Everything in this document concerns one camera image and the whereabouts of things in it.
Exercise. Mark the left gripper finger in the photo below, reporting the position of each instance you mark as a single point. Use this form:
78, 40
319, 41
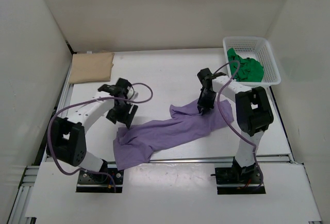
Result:
113, 117
130, 115

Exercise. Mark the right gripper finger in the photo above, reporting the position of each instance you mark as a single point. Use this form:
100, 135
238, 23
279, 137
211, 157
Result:
200, 108
206, 111

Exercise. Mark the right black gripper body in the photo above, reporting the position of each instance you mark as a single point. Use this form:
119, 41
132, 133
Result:
207, 99

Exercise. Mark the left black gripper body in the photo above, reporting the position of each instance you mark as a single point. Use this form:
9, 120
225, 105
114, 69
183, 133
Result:
122, 111

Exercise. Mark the purple t shirt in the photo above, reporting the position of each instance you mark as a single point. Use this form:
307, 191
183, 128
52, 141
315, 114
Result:
135, 145

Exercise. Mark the beige t shirt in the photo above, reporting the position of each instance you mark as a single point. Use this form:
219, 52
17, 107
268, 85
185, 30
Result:
94, 67

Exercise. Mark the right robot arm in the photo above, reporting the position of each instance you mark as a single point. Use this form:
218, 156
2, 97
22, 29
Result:
253, 116

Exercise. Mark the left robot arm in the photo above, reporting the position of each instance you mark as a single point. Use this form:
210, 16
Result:
66, 133

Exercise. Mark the green t shirt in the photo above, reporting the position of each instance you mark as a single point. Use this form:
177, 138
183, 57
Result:
249, 70

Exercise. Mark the white plastic basket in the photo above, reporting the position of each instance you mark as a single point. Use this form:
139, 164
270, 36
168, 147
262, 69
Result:
256, 48

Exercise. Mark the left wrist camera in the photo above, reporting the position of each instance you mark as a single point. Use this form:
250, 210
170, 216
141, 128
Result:
122, 89

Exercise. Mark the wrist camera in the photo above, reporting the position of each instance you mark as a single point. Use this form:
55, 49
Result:
122, 89
206, 77

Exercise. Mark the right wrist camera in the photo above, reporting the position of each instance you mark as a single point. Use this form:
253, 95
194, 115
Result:
206, 77

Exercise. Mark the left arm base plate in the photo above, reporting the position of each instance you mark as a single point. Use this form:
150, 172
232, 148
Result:
91, 183

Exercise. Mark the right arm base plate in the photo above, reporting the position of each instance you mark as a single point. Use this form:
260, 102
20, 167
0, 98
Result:
229, 183

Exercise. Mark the aluminium frame rail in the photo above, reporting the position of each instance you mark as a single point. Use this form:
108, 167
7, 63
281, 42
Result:
28, 178

